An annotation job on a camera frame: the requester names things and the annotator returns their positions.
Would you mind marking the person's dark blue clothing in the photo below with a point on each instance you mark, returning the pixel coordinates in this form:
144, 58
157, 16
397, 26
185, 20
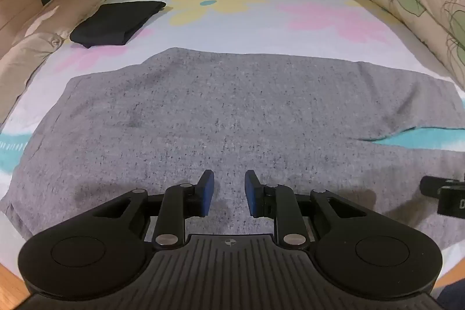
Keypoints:
454, 295

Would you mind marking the floral bed blanket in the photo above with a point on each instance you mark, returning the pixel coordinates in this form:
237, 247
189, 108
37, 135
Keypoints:
261, 34

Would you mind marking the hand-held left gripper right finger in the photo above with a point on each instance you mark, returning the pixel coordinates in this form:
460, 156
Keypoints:
251, 192

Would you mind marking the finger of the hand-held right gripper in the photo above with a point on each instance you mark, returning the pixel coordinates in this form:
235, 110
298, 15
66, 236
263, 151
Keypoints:
430, 186

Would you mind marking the plain beige pillow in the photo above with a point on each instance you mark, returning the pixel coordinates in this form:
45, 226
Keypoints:
25, 55

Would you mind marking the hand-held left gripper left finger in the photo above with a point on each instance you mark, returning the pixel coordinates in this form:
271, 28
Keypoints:
207, 192

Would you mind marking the folded black garment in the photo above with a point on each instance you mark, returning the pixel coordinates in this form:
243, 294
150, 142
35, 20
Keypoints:
116, 21

